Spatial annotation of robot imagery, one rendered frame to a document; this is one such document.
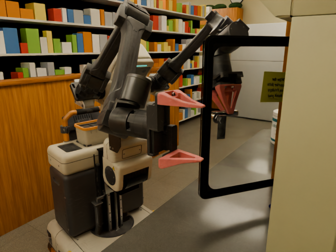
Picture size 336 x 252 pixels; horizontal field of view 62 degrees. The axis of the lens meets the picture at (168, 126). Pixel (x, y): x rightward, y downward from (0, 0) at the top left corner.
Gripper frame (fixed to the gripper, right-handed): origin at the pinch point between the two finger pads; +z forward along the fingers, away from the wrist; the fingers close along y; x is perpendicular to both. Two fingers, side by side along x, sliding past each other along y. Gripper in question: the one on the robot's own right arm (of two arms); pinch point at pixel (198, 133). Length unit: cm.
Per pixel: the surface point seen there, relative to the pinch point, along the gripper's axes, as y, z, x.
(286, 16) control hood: 19.5, 11.2, 8.1
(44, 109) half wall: -27, -183, 85
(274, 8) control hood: 20.8, 9.2, 7.8
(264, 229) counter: -27.4, 8.2, 19.9
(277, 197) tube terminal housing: -12.6, 12.4, 8.5
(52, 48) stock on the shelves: 22, -233, 131
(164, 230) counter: -27.3, -11.7, 6.1
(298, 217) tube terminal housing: -15.5, 16.4, 8.6
